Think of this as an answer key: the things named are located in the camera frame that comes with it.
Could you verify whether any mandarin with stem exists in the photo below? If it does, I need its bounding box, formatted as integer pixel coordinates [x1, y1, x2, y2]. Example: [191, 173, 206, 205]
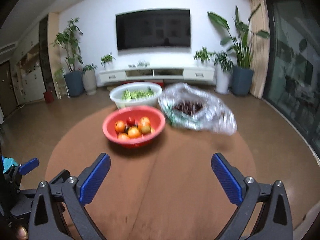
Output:
[114, 120, 126, 134]

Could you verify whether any large orange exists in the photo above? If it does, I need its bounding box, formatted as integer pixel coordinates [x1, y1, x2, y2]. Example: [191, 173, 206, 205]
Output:
[127, 126, 141, 139]

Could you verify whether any person's left hand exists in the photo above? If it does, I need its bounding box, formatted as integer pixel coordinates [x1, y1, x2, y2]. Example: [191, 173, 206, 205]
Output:
[15, 226, 28, 240]

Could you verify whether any red plastic colander bowl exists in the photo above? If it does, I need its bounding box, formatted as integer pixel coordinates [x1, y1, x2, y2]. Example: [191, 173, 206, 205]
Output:
[102, 106, 165, 148]

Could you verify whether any brown longan far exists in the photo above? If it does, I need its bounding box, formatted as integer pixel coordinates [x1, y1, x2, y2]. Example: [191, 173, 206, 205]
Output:
[140, 125, 152, 134]

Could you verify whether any small orange in bowl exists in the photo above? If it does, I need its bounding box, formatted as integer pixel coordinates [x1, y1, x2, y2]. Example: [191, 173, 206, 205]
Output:
[140, 116, 151, 126]

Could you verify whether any white potted plant left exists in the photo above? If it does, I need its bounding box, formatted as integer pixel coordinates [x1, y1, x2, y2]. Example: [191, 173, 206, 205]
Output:
[82, 63, 97, 96]

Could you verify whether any white plastic basin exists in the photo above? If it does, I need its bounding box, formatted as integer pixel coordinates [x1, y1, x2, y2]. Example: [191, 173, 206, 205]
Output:
[110, 82, 162, 109]

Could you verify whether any small potted plant on cabinet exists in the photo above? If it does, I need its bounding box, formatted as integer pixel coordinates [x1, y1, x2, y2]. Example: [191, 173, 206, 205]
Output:
[100, 52, 115, 70]

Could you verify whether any blue potted plant left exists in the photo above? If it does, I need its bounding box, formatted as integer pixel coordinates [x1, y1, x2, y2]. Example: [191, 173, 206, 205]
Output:
[53, 17, 84, 98]

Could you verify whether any clear plastic bag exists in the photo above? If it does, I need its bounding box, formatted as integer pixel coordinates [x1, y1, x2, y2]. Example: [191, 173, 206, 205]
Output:
[158, 83, 237, 135]

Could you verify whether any white TV cabinet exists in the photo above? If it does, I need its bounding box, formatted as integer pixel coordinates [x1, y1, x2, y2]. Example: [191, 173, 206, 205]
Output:
[98, 67, 215, 85]

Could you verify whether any bushy plant white pot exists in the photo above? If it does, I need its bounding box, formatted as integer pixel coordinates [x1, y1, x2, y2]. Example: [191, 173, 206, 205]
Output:
[213, 51, 233, 94]

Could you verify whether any large leafy plant right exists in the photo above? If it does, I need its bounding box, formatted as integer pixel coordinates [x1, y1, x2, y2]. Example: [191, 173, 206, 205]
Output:
[207, 4, 270, 96]

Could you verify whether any small plant right cabinet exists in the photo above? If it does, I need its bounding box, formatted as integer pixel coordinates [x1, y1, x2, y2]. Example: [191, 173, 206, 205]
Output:
[193, 47, 213, 67]

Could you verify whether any beige curtain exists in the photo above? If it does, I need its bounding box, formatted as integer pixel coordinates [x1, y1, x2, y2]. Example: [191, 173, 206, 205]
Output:
[249, 0, 270, 99]

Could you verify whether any black wall television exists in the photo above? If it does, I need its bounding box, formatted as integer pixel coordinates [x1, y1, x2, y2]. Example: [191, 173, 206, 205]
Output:
[116, 9, 191, 51]

